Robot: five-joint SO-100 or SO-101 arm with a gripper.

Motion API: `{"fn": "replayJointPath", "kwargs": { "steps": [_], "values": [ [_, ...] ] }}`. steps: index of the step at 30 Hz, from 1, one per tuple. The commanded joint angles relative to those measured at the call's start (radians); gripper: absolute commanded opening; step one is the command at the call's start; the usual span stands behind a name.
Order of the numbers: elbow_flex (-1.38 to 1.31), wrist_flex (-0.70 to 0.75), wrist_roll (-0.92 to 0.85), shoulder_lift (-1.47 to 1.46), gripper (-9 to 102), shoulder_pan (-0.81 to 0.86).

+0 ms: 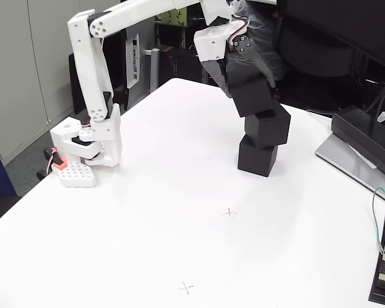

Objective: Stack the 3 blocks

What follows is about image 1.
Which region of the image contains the black flat panel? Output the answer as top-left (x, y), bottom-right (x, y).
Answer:
top-left (68, 30), bottom-right (130, 116)

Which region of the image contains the black flat device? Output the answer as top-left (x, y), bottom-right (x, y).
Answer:
top-left (368, 209), bottom-right (385, 307)

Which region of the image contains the grey metal cabinet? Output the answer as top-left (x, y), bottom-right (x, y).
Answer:
top-left (0, 0), bottom-right (122, 166)

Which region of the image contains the yellow-green metal plate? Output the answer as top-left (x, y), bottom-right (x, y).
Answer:
top-left (159, 8), bottom-right (187, 27)

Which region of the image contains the silver monitor stand base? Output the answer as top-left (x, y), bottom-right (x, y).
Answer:
top-left (314, 132), bottom-right (385, 206)

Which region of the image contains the clear plastic trash bag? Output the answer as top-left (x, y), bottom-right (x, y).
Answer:
top-left (227, 0), bottom-right (285, 81)

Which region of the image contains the black cube block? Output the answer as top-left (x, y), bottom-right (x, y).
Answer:
top-left (243, 104), bottom-right (292, 150)
top-left (237, 134), bottom-right (279, 178)
top-left (229, 78), bottom-right (275, 118)

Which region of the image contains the black equipment case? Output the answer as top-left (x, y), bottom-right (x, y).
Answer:
top-left (160, 44), bottom-right (210, 86)

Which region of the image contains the black computer monitor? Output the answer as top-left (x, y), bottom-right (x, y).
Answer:
top-left (284, 0), bottom-right (385, 116)

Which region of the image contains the black box on stand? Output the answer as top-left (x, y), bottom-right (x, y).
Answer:
top-left (330, 105), bottom-right (385, 182)

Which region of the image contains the orange black table clamp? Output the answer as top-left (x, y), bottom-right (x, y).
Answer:
top-left (36, 146), bottom-right (68, 180)

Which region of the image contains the thin green cable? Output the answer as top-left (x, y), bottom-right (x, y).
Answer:
top-left (371, 186), bottom-right (385, 256)

